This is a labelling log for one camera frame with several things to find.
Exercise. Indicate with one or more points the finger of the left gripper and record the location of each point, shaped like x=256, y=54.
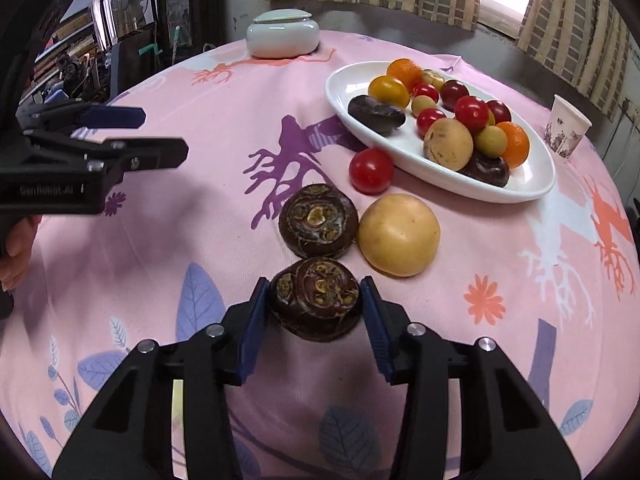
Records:
x=107, y=116
x=125, y=154

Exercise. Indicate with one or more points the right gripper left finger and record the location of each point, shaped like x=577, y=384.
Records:
x=126, y=431

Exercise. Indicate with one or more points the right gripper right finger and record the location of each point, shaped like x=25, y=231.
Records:
x=506, y=433

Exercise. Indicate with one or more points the dark water chestnut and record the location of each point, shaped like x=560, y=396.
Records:
x=319, y=221
x=317, y=299

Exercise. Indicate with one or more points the red cherry tomato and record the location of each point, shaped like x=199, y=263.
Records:
x=427, y=118
x=371, y=171

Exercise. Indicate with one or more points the yellow orange tomato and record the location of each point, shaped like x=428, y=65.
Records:
x=389, y=90

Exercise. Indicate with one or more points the small orange tangerine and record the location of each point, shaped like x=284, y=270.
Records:
x=517, y=144

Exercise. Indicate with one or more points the small yellow longan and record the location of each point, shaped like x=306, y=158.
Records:
x=491, y=141

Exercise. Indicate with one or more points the speckled brown round fruit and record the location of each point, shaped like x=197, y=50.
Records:
x=448, y=143

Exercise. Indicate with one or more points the large orange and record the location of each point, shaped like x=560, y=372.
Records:
x=406, y=71

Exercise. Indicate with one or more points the pale yellow longan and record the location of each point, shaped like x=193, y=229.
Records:
x=421, y=103

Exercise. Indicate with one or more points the person left hand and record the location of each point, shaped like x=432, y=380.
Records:
x=19, y=244

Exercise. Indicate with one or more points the pink patterned tablecloth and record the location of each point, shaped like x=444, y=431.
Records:
x=555, y=282

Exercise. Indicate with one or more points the white lidded ceramic jar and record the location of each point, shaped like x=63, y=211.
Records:
x=282, y=33

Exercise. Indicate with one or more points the large tan round fruit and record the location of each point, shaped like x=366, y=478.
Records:
x=399, y=235

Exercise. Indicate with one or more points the white oval plate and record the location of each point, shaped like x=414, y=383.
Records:
x=531, y=181

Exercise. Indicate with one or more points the dark chestnut on plate right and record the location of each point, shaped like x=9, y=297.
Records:
x=490, y=170

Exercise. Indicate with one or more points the dark chestnut on plate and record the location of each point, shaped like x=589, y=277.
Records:
x=381, y=118
x=490, y=170

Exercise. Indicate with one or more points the dark chestnut on plate left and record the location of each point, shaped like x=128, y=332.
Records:
x=381, y=118

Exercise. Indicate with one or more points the floral paper cup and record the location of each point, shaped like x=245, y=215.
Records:
x=565, y=128

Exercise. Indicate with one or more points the small red tomato on plate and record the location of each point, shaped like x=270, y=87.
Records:
x=424, y=89

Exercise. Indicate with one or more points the dark red plum right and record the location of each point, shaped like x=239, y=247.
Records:
x=500, y=112

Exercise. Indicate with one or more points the dark red plum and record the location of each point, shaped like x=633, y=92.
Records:
x=451, y=92
x=500, y=112

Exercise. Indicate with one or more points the yellow green fruit on plate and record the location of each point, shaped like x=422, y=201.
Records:
x=433, y=78

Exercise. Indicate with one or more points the dark red plum left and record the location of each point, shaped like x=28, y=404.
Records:
x=451, y=92

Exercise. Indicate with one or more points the right checkered curtain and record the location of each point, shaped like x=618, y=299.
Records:
x=584, y=42

